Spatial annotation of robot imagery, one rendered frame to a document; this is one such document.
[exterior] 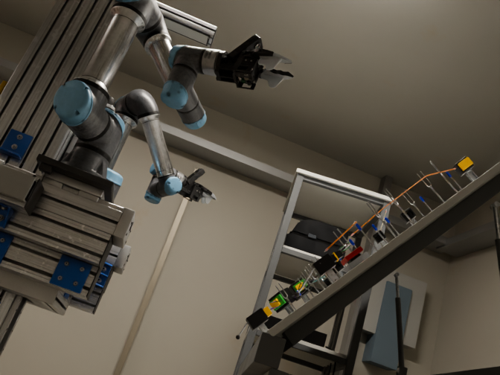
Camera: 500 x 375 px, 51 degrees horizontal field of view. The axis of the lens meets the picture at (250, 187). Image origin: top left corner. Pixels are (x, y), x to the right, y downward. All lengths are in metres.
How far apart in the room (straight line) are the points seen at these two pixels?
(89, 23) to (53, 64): 0.21
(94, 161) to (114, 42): 0.36
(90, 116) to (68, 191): 0.22
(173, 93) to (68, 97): 0.30
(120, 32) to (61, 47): 0.37
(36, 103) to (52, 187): 0.42
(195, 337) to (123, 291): 0.59
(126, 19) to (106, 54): 0.14
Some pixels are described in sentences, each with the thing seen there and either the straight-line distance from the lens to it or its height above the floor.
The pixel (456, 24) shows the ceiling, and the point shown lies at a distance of 3.00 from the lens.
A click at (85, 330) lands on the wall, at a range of 3.80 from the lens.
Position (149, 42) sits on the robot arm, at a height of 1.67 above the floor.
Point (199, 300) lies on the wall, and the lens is 3.85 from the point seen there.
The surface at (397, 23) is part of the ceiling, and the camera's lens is 3.04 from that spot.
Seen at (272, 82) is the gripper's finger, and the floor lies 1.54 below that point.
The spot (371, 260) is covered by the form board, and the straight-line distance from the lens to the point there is 1.26.
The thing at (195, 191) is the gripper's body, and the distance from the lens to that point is 2.50.
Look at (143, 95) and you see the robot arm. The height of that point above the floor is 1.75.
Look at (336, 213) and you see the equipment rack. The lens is 3.00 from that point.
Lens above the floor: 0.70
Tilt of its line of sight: 22 degrees up
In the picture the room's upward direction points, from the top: 19 degrees clockwise
